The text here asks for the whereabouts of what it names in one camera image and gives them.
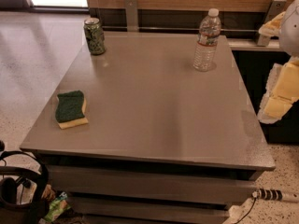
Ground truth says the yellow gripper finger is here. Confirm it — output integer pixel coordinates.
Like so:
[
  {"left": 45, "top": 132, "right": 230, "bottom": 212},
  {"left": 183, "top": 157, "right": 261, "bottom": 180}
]
[
  {"left": 259, "top": 11, "right": 285, "bottom": 37},
  {"left": 257, "top": 57, "right": 299, "bottom": 124}
]

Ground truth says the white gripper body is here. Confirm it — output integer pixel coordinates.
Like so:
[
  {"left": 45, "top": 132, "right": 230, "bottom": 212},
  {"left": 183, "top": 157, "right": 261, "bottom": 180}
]
[{"left": 279, "top": 0, "right": 299, "bottom": 57}]

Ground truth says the clear plastic water bottle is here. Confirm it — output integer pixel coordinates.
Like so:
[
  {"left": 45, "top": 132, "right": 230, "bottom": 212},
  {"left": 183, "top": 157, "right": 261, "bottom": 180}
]
[{"left": 193, "top": 8, "right": 221, "bottom": 72}]

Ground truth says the green and yellow sponge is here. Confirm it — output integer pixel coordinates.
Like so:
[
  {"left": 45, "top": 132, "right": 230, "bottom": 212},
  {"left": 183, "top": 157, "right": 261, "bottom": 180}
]
[{"left": 55, "top": 91, "right": 88, "bottom": 129}]

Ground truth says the white power strip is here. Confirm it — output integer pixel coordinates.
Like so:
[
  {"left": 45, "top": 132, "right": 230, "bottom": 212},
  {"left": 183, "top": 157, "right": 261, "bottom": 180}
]
[{"left": 251, "top": 188, "right": 299, "bottom": 203}]

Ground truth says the grey drawer cabinet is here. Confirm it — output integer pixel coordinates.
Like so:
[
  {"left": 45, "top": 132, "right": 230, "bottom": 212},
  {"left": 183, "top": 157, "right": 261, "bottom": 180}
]
[{"left": 21, "top": 33, "right": 275, "bottom": 224}]

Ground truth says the green soda can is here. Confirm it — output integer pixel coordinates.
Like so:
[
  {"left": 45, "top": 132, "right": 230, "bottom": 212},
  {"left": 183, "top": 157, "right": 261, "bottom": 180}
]
[{"left": 83, "top": 18, "right": 106, "bottom": 55}]

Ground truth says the green snack packet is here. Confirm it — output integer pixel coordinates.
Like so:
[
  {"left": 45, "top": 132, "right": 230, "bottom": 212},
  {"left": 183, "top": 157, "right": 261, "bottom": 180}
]
[{"left": 41, "top": 192, "right": 70, "bottom": 224}]

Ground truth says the right metal wall bracket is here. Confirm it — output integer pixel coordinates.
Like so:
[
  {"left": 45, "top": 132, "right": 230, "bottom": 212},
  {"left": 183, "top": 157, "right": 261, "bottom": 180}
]
[{"left": 255, "top": 0, "right": 286, "bottom": 47}]

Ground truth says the metal wall bracket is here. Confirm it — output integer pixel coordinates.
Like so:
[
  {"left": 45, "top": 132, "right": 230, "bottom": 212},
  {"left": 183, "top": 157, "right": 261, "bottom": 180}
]
[
  {"left": 255, "top": 0, "right": 286, "bottom": 47},
  {"left": 124, "top": 0, "right": 139, "bottom": 32}
]

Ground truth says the black cable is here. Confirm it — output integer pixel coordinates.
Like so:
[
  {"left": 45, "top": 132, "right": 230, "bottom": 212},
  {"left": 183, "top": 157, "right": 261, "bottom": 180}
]
[{"left": 234, "top": 197, "right": 258, "bottom": 224}]

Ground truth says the left metal wall bracket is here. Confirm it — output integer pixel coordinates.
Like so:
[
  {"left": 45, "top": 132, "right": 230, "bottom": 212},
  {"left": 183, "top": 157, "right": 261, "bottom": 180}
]
[{"left": 124, "top": 0, "right": 139, "bottom": 32}]

